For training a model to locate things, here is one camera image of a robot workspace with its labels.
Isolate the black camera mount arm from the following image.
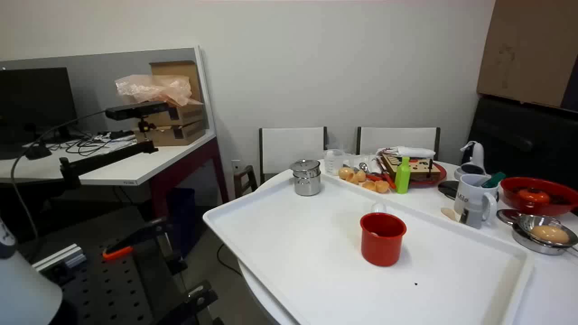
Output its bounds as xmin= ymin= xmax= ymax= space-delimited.
xmin=59 ymin=139 xmax=160 ymax=189

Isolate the wooden toy board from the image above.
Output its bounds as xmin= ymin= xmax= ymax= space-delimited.
xmin=380 ymin=150 xmax=443 ymax=180

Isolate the black computer monitor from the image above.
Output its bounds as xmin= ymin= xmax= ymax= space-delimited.
xmin=0 ymin=65 xmax=80 ymax=146

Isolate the white chair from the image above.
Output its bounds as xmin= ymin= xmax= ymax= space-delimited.
xmin=355 ymin=124 xmax=443 ymax=162
xmin=259 ymin=124 xmax=331 ymax=182

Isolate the white cloth towel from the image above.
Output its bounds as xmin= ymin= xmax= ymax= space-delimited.
xmin=385 ymin=144 xmax=438 ymax=161

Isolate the white desk with red frame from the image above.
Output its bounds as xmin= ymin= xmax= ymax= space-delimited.
xmin=0 ymin=128 xmax=232 ymax=222

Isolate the red mug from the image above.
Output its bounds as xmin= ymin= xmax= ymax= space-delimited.
xmin=358 ymin=211 xmax=409 ymax=269

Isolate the white spray bottle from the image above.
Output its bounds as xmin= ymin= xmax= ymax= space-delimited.
xmin=459 ymin=139 xmax=488 ymax=170

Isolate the small cardboard box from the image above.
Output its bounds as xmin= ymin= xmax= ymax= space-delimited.
xmin=136 ymin=59 xmax=210 ymax=148

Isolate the pink plastic bag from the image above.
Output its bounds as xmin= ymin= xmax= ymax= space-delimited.
xmin=115 ymin=72 xmax=196 ymax=108

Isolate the white plastic tray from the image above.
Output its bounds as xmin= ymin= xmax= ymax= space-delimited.
xmin=203 ymin=170 xmax=535 ymax=325

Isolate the green plastic bottle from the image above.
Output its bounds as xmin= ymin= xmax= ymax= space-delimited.
xmin=394 ymin=155 xmax=413 ymax=195

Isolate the black cabinet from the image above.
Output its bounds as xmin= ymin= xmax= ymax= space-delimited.
xmin=469 ymin=94 xmax=578 ymax=191

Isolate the beige egg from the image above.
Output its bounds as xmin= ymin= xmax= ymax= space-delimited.
xmin=530 ymin=224 xmax=571 ymax=245

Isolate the large cardboard box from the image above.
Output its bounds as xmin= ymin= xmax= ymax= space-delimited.
xmin=478 ymin=0 xmax=578 ymax=112

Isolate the steel bowl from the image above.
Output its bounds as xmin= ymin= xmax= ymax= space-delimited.
xmin=512 ymin=213 xmax=578 ymax=256

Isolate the grey desk divider panel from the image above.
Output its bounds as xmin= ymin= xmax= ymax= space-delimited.
xmin=0 ymin=45 xmax=216 ymax=137

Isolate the black perforated breadboard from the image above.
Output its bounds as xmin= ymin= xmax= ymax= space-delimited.
xmin=35 ymin=240 xmax=221 ymax=325

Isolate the black stereo camera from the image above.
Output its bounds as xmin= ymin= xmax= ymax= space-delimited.
xmin=104 ymin=101 xmax=172 ymax=123

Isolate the orange tomato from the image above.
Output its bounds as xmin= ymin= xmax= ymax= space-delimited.
xmin=517 ymin=188 xmax=553 ymax=206

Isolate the black clamp orange handle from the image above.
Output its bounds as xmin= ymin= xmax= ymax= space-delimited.
xmin=100 ymin=215 xmax=189 ymax=278

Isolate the steel pot with lid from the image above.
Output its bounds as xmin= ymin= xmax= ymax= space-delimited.
xmin=290 ymin=157 xmax=326 ymax=198

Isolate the red bowl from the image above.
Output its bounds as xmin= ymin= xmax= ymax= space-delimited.
xmin=499 ymin=175 xmax=578 ymax=218

